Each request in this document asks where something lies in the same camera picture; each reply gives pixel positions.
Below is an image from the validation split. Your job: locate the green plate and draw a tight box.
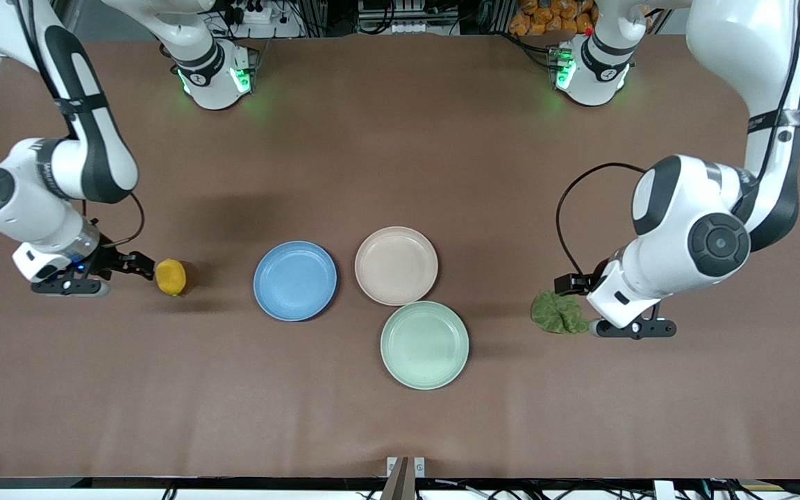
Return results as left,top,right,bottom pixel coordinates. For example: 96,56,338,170
380,300,470,390

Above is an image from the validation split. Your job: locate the bag of orange fruits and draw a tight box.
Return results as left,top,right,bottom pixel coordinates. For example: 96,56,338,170
509,0,595,36

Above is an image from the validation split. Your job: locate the brown table mat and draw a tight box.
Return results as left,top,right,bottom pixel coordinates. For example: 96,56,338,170
0,31,800,480

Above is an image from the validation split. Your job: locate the blue plate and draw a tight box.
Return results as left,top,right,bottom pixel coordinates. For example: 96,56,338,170
253,240,338,322

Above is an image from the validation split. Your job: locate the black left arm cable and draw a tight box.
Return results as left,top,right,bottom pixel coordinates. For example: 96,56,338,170
556,0,800,277

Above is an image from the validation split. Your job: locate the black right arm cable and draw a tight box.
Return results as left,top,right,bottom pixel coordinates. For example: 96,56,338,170
15,0,146,249

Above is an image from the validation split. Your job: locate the yellow lemon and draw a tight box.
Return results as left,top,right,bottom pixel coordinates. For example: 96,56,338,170
155,258,187,297

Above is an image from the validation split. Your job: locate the white power strip with plugs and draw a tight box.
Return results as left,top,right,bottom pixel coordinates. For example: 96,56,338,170
207,0,303,39

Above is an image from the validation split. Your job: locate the pink plate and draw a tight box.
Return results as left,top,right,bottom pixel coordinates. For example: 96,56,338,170
355,226,439,306

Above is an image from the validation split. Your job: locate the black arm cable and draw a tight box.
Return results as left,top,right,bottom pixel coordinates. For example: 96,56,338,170
556,0,800,277
15,0,146,249

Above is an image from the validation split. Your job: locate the green lettuce leaf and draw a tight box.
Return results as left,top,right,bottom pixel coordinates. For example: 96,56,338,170
531,290,590,335

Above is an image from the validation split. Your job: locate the metal bracket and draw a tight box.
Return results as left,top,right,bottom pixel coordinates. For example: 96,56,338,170
386,456,426,500

